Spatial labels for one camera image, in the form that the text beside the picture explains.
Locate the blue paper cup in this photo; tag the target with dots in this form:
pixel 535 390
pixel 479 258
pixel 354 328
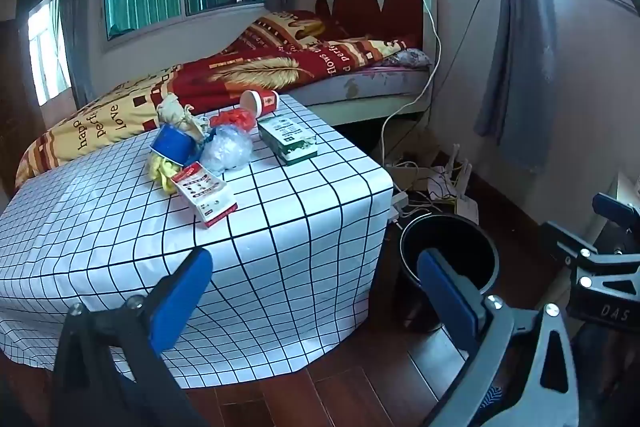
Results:
pixel 172 144

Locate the bed with red yellow blanket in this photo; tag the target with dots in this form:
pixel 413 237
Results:
pixel 250 67

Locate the white router with antennas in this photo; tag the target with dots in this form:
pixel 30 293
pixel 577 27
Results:
pixel 467 172

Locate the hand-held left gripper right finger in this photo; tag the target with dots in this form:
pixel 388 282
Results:
pixel 447 302

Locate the white grid tablecloth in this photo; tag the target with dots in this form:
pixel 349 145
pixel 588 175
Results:
pixel 275 232

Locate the white flat modem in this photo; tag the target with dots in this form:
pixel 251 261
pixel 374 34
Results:
pixel 467 209

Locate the dark grey curtain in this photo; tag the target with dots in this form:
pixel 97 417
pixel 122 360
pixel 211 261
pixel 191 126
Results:
pixel 80 7

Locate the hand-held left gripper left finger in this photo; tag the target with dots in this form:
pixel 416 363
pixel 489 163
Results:
pixel 182 297

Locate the crumpled white paper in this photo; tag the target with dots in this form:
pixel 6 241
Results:
pixel 442 182

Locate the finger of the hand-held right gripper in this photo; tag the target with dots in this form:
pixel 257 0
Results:
pixel 612 206
pixel 570 241

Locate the black trash bin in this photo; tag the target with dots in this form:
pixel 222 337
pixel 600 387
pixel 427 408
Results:
pixel 415 237

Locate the blue grey curtain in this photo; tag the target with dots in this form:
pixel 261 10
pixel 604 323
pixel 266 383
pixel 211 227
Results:
pixel 520 57

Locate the beige paper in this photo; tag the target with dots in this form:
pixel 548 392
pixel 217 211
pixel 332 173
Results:
pixel 175 109

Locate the floral pillow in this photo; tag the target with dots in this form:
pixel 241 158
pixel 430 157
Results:
pixel 407 57

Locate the green white carton box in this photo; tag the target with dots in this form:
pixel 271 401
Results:
pixel 287 139

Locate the grey stained mattress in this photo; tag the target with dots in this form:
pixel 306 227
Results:
pixel 380 82

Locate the bright narrow window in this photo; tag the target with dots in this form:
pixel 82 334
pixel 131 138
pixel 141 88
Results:
pixel 47 52

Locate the clear plastic bag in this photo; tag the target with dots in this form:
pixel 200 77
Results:
pixel 227 149

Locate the red paper cup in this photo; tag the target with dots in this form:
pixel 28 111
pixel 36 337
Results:
pixel 265 102

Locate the red plastic bag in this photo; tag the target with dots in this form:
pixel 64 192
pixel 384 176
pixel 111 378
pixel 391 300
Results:
pixel 235 119

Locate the yellow plastic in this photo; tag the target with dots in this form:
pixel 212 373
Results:
pixel 160 169

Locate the white power strip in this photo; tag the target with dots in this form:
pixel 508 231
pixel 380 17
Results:
pixel 398 206

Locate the red white carton box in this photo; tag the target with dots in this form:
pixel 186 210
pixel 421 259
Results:
pixel 202 194

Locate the open cardboard box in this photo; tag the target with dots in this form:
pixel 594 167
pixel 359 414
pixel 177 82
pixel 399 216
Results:
pixel 407 177

